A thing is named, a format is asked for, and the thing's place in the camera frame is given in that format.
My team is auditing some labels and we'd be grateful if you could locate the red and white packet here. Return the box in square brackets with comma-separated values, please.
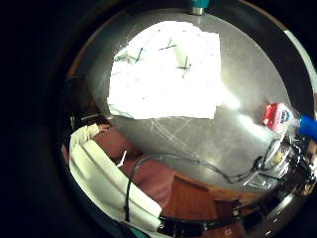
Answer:
[263, 102, 294, 134]

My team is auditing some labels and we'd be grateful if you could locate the white crumpled cloth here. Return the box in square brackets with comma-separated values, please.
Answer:
[107, 20, 224, 120]

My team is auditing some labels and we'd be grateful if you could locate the teal bottle with silver base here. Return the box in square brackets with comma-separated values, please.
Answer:
[185, 0, 211, 16]

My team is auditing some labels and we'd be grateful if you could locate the clear bottle with blue cap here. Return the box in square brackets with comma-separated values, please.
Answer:
[289, 113, 317, 143]

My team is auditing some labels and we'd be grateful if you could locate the the person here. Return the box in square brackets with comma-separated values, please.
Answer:
[61, 108, 176, 233]

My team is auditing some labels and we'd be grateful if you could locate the black glove cable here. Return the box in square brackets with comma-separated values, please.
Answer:
[123, 154, 157, 223]

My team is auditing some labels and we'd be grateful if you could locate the black tangled cable bundle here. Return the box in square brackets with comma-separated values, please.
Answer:
[288, 133, 317, 189]

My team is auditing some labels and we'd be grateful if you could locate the thin black cable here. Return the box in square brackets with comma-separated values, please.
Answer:
[132, 138, 282, 184]

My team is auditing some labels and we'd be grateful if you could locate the clear plastic bag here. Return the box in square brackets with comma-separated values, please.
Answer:
[246, 138, 300, 191]

